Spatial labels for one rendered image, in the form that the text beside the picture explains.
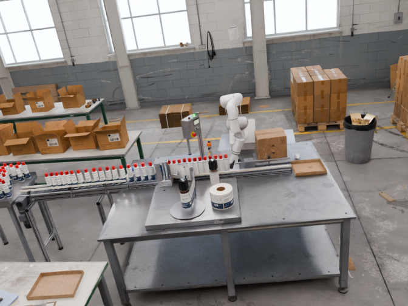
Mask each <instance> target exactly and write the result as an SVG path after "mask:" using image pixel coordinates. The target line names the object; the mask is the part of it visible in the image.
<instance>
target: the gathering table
mask: <svg viewBox="0 0 408 306"><path fill-rule="evenodd" d="M29 173H30V176H31V178H30V179H26V178H25V179H24V180H25V181H24V182H20V181H19V180H18V181H14V179H12V180H11V181H12V184H13V186H12V190H11V191H10V192H11V195H12V198H9V199H7V197H5V199H3V200H0V208H7V209H8V211H9V214H10V217H11V218H12V221H13V224H14V226H15V228H16V231H17V233H18V236H19V238H20V240H21V243H22V245H23V247H24V250H25V252H26V255H27V257H28V259H29V262H35V260H34V257H33V254H32V252H31V250H30V247H29V245H28V243H27V240H26V237H25V235H24V233H23V230H22V228H21V225H20V223H19V220H18V218H17V216H16V213H15V210H14V209H13V205H14V204H15V200H16V199H17V198H18V196H19V195H20V193H21V192H18V191H20V190H27V189H28V188H26V189H22V188H21V187H24V186H30V185H31V186H34V183H35V180H36V179H37V174H36V171H34V172H29ZM12 177H13V176H12ZM38 205H39V208H40V210H41V214H42V216H43V219H44V221H45V224H46V227H47V229H48V232H49V234H50V233H51V227H50V225H49V221H48V219H47V216H46V214H45V211H44V208H43V205H42V203H41V202H38ZM0 237H1V239H2V241H3V243H4V245H7V244H8V243H9V242H7V238H6V236H5V234H4V231H3V229H2V227H1V224H0Z"/></svg>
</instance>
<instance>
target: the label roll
mask: <svg viewBox="0 0 408 306"><path fill-rule="evenodd" d="M209 193H210V198H211V206H212V207H213V208H215V209H228V208H230V207H232V206H233V205H234V196H233V187H232V186H231V185H230V184H227V183H218V184H215V185H213V186H212V187H210V189H209Z"/></svg>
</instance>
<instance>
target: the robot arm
mask: <svg viewBox="0 0 408 306"><path fill-rule="evenodd" d="M242 101H243V96H242V94H240V93H234V94H229V95H224V96H222V97H220V105H221V106H222V107H223V108H225V109H226V110H227V113H228V119H227V121H226V127H227V129H229V130H231V132H232V134H231V136H232V138H233V140H234V144H233V148H232V155H231V158H230V163H231V165H230V167H229V168H230V169H233V166H234V164H236V160H237V156H238V155H239V154H240V151H241V148H242V146H243V144H244V141H245V140H246V139H247V137H248V132H247V130H246V129H245V128H246V127H247V126H248V120H247V118H246V117H238V114H239V111H238V108H237V107H238V105H240V104H241V103H242Z"/></svg>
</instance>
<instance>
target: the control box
mask: <svg viewBox="0 0 408 306"><path fill-rule="evenodd" d="M188 117H190V118H191V119H190V120H189V119H188ZM196 118H199V116H198V115H196V116H195V117H192V115H189V116H187V117H186V118H184V119H182V120H181V125H182V132H183V138H187V139H192V138H194V137H193V135H192V134H193V133H196V136H197V135H199V134H200V133H201V129H200V128H199V129H197V130H196V131H195V130H194V127H196V126H197V125H199V124H200V121H199V123H198V124H197V125H194V121H193V120H195V119H196Z"/></svg>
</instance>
